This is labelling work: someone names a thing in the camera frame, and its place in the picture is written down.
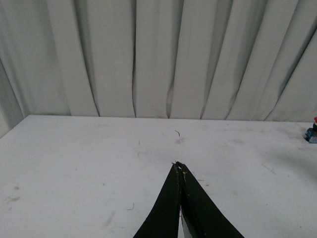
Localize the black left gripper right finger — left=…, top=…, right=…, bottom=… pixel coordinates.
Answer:
left=176, top=162, right=243, bottom=238

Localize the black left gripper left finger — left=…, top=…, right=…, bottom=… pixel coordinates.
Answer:
left=134, top=164, right=180, bottom=238

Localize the red mushroom push button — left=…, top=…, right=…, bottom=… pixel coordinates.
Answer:
left=304, top=117, right=317, bottom=144

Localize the white pleated curtain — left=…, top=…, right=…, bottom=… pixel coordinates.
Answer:
left=0, top=0, right=317, bottom=135

